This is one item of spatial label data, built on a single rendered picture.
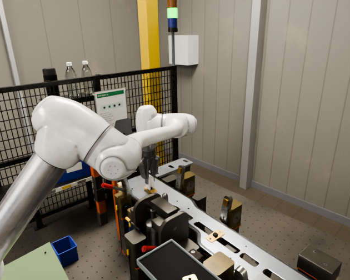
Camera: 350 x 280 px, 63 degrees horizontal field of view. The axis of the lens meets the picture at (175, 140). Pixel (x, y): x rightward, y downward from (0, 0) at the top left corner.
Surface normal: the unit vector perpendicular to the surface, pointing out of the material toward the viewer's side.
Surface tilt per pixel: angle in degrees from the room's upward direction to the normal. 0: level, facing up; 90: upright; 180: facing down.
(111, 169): 88
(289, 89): 90
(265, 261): 0
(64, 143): 84
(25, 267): 42
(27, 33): 90
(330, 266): 0
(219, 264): 0
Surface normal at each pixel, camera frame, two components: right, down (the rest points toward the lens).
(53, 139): -0.04, 0.17
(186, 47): -0.72, 0.27
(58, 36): 0.70, 0.25
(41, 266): 0.47, -0.53
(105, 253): -0.02, -0.93
